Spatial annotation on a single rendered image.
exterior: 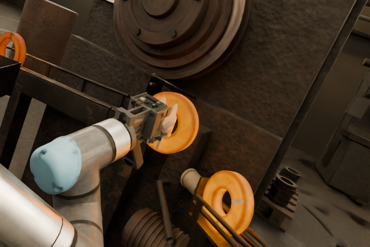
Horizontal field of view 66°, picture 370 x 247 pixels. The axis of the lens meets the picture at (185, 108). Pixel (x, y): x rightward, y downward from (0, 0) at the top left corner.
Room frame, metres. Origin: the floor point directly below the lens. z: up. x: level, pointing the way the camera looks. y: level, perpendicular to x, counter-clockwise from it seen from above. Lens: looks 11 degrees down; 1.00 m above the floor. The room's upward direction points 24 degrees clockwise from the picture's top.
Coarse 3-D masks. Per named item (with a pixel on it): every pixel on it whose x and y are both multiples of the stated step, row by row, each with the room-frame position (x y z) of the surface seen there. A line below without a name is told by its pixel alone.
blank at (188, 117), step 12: (156, 96) 0.69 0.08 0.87; (168, 96) 0.68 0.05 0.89; (180, 96) 0.67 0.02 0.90; (180, 108) 0.67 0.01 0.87; (192, 108) 0.66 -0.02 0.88; (180, 120) 0.66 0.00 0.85; (192, 120) 0.65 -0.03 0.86; (180, 132) 0.66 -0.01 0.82; (192, 132) 0.65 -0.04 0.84; (156, 144) 0.67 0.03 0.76; (168, 144) 0.66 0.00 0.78; (180, 144) 0.65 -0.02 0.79
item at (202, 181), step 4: (200, 180) 0.70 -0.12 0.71; (204, 180) 0.71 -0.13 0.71; (200, 184) 0.70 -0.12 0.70; (204, 184) 0.71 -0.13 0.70; (196, 188) 0.70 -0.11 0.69; (200, 188) 0.71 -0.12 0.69; (204, 188) 0.71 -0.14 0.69; (196, 192) 0.70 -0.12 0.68; (200, 192) 0.71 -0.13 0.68; (192, 200) 0.70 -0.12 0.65; (196, 200) 0.70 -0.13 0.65; (192, 204) 0.70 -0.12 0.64; (188, 208) 0.70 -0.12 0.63; (192, 208) 0.70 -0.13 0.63
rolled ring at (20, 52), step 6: (0, 36) 1.26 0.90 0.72; (6, 36) 1.24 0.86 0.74; (12, 36) 1.23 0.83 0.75; (18, 36) 1.23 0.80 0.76; (0, 42) 1.25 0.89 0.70; (6, 42) 1.27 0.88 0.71; (18, 42) 1.21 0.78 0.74; (24, 42) 1.23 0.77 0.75; (0, 48) 1.26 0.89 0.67; (18, 48) 1.20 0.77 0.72; (24, 48) 1.22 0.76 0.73; (0, 54) 1.26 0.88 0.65; (18, 54) 1.20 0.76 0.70; (24, 54) 1.22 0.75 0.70; (18, 60) 1.20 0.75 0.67; (24, 60) 1.22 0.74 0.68
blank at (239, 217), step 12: (216, 180) 0.69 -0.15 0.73; (228, 180) 0.66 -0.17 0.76; (240, 180) 0.64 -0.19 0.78; (204, 192) 0.70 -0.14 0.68; (216, 192) 0.68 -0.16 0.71; (240, 192) 0.62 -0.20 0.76; (252, 192) 0.63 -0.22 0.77; (216, 204) 0.67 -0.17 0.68; (240, 204) 0.60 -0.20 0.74; (252, 204) 0.61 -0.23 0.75; (228, 216) 0.62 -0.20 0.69; (240, 216) 0.59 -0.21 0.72; (252, 216) 0.60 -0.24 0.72; (240, 228) 0.59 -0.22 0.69
